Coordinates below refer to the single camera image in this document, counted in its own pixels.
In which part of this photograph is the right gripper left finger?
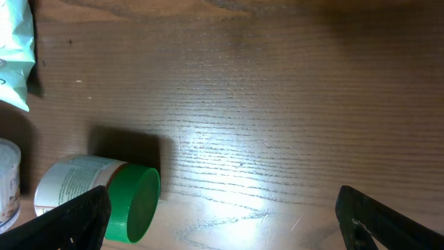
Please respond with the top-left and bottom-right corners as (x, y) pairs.
(1, 185), (111, 250)

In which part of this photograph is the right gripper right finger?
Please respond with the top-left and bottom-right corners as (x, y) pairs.
(335, 185), (443, 250)

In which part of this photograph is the mint green wipes pack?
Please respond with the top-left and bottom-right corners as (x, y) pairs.
(1, 0), (35, 112)

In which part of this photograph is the green lid white jar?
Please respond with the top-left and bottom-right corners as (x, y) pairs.
(34, 155), (160, 244)

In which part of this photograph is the white tub blue label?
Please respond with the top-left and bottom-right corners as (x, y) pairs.
(0, 139), (21, 233)

